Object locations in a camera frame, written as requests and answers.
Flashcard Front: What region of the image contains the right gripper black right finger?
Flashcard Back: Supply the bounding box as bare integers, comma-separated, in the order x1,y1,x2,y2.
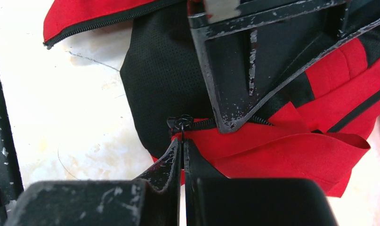
183,139,337,226

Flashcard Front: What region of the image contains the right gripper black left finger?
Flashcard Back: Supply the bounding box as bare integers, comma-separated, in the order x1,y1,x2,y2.
6,139,181,226

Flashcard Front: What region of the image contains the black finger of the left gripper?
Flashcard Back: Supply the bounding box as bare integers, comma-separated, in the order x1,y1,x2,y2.
187,0,380,134

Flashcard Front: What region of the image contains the red jacket black lining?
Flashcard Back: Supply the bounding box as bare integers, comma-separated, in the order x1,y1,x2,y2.
43,0,380,197

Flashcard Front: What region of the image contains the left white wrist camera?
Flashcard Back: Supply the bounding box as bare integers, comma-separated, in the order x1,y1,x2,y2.
203,0,241,24

